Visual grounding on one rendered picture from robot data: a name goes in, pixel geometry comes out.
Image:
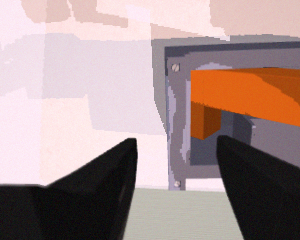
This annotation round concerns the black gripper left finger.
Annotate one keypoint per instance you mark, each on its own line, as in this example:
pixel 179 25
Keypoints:
pixel 91 203

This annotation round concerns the orange l-shaped part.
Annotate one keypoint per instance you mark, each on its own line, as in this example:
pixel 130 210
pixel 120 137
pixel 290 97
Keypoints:
pixel 266 93

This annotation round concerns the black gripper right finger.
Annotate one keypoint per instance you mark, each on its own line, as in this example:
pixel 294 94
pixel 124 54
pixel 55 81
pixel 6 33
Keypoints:
pixel 263 190

